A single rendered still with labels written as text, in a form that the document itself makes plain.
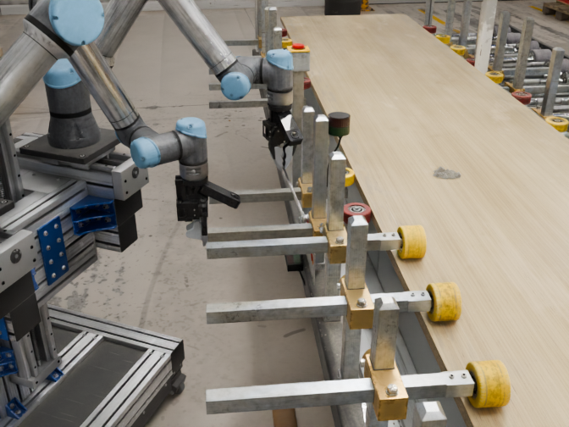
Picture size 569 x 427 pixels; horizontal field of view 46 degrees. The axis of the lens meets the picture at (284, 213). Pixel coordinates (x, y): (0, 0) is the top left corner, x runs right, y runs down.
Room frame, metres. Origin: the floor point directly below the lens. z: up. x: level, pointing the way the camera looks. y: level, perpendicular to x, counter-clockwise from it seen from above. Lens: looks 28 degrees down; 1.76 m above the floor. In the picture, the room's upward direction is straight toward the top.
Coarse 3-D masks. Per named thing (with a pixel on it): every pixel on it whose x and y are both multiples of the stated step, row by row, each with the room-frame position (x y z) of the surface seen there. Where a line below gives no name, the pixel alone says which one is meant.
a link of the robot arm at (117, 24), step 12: (120, 0) 1.90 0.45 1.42; (132, 0) 1.90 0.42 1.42; (144, 0) 1.91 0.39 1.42; (108, 12) 1.91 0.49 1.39; (120, 12) 1.90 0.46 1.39; (132, 12) 1.91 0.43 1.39; (108, 24) 1.90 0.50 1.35; (120, 24) 1.90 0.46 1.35; (132, 24) 1.93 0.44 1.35; (108, 36) 1.90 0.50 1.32; (120, 36) 1.92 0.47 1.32; (108, 48) 1.91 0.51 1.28; (108, 60) 1.93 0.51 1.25
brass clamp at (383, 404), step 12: (360, 360) 0.95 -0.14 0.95; (372, 372) 0.89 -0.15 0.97; (384, 372) 0.89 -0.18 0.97; (396, 372) 0.89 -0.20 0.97; (384, 384) 0.86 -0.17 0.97; (396, 384) 0.86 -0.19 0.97; (384, 396) 0.83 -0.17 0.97; (396, 396) 0.83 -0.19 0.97; (384, 408) 0.83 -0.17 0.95; (396, 408) 0.83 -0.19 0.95; (384, 420) 0.83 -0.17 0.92
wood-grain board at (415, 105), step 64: (320, 64) 3.14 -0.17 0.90; (384, 64) 3.14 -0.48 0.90; (448, 64) 3.14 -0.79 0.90; (384, 128) 2.28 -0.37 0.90; (448, 128) 2.28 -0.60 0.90; (512, 128) 2.28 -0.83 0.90; (384, 192) 1.75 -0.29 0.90; (448, 192) 1.75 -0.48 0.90; (512, 192) 1.75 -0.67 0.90; (448, 256) 1.39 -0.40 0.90; (512, 256) 1.39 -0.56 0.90; (512, 320) 1.13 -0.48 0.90; (512, 384) 0.94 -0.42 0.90
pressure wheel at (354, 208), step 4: (348, 204) 1.66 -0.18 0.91; (352, 204) 1.66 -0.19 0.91; (356, 204) 1.66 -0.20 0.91; (360, 204) 1.66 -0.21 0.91; (364, 204) 1.66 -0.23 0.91; (344, 208) 1.63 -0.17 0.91; (348, 208) 1.64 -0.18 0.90; (352, 208) 1.64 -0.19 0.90; (356, 208) 1.63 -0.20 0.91; (360, 208) 1.64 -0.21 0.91; (364, 208) 1.64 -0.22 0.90; (368, 208) 1.63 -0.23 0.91; (344, 212) 1.62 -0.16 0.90; (348, 212) 1.61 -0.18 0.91; (352, 212) 1.61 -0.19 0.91; (356, 212) 1.62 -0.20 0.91; (360, 212) 1.62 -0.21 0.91; (364, 212) 1.61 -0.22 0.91; (368, 212) 1.61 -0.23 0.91; (344, 216) 1.62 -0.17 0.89; (348, 216) 1.60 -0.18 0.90; (364, 216) 1.60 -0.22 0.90; (368, 216) 1.61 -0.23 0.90; (344, 220) 1.62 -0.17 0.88; (368, 220) 1.61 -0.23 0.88
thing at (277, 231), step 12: (216, 228) 1.61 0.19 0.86; (228, 228) 1.61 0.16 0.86; (240, 228) 1.61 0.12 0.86; (252, 228) 1.61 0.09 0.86; (264, 228) 1.61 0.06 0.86; (276, 228) 1.61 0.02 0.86; (288, 228) 1.61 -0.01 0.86; (300, 228) 1.61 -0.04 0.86; (216, 240) 1.58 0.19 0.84; (228, 240) 1.58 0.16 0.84; (240, 240) 1.59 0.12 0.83
